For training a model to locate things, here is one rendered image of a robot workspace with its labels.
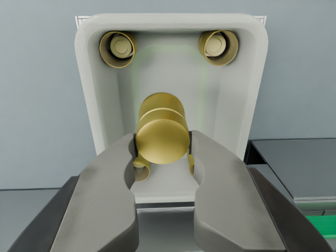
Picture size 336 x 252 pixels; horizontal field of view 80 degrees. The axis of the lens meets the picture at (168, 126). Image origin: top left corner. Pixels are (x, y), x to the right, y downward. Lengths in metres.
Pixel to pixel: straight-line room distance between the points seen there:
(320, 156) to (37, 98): 0.42
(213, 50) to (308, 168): 0.20
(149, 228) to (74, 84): 0.23
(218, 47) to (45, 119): 0.27
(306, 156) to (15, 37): 0.42
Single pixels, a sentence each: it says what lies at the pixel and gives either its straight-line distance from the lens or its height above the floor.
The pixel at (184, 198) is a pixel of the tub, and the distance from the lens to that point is 0.29.
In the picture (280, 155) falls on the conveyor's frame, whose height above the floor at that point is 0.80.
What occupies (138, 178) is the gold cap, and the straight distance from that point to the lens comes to 0.31.
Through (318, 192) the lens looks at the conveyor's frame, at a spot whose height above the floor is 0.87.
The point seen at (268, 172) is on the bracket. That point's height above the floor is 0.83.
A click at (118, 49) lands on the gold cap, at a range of 0.25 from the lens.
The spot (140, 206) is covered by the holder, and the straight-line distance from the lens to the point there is 0.35.
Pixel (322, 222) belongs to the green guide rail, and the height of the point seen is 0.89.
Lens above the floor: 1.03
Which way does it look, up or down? 61 degrees down
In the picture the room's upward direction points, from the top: 175 degrees clockwise
